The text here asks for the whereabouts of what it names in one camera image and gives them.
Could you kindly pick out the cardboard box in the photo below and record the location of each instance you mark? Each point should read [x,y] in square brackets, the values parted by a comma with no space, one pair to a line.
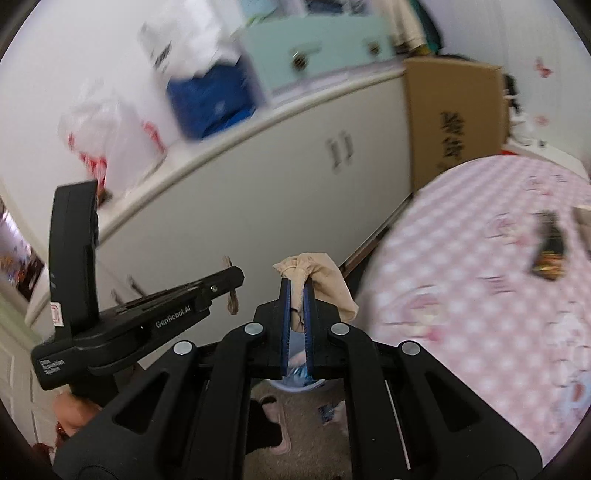
[452,101]

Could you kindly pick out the blue patterned bag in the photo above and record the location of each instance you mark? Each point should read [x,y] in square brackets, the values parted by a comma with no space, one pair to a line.
[212,101]

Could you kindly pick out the white wardrobe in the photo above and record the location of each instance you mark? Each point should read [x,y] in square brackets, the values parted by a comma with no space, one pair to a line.
[498,32]

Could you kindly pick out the large teal drawer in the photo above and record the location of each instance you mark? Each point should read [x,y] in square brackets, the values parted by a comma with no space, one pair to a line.
[277,60]

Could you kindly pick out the brown wrapper strip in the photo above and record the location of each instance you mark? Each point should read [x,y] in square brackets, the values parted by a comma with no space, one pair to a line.
[233,302]

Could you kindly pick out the colourful wall poster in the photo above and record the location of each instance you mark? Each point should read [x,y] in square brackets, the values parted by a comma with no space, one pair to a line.
[18,258]

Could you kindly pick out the cream jacket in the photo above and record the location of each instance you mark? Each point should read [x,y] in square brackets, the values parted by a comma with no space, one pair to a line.
[408,23]

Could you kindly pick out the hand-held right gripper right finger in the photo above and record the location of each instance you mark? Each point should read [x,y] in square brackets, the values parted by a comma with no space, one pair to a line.
[310,323]

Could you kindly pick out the lilac stair cabinet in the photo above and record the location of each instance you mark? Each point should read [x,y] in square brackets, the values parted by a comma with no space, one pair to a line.
[318,18]

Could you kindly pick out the green jacket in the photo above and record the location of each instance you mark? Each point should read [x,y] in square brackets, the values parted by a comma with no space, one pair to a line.
[431,23]

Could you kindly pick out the white paper bag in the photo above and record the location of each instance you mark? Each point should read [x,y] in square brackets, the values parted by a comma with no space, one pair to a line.
[184,32]

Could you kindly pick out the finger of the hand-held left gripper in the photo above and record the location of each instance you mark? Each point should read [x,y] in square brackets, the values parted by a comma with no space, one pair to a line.
[224,284]

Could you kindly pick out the pink checked tablecloth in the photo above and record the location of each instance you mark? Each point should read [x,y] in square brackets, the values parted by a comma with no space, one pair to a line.
[461,300]

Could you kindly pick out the pink butterfly sticker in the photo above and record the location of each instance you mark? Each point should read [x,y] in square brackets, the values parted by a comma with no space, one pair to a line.
[544,67]

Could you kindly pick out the person's left hand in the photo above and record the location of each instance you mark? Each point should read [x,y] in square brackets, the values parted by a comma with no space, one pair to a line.
[74,413]

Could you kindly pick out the low white cabinet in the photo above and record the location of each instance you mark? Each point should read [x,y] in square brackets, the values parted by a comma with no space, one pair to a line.
[231,184]

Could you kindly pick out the black cloth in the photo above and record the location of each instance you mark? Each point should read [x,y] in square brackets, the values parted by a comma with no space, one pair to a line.
[512,92]

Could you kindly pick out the blue floor wrapper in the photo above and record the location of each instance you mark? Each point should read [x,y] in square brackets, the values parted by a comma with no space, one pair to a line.
[326,412]

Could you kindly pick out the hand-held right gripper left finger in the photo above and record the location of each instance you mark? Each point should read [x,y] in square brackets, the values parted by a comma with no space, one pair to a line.
[285,323]

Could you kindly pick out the pink slipper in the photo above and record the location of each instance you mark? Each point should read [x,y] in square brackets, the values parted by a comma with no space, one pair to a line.
[277,415]
[340,417]

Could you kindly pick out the beige stocking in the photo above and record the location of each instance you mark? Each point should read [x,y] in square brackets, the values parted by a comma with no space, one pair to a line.
[323,277]

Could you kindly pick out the small teal drawer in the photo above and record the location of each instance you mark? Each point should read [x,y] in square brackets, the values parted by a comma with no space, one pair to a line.
[364,39]

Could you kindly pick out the white red plastic bag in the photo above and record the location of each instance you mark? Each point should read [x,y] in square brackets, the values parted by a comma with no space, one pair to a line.
[106,134]

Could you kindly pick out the dark snack wrapper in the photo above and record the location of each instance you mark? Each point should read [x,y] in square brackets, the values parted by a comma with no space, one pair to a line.
[549,249]

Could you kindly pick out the white panelled door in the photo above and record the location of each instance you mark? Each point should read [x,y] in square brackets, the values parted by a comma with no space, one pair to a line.
[18,369]

